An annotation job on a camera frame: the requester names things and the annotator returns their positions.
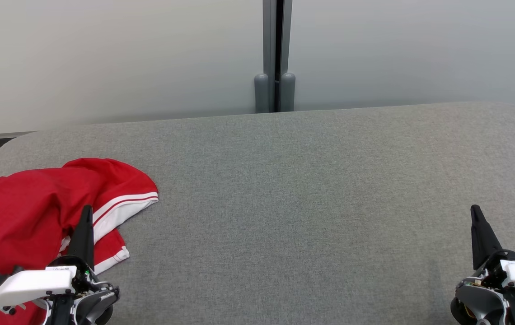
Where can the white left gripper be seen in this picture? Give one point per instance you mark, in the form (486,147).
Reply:
(31,284)

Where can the red basketball jersey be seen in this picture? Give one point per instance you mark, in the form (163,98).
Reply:
(117,180)

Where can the red shorts with white hem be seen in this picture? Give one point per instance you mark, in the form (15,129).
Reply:
(4,225)

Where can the grey cylindrical post cap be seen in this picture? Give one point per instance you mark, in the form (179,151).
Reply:
(288,92)
(261,92)

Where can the grey partition frame post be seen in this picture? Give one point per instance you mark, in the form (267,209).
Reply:
(269,36)

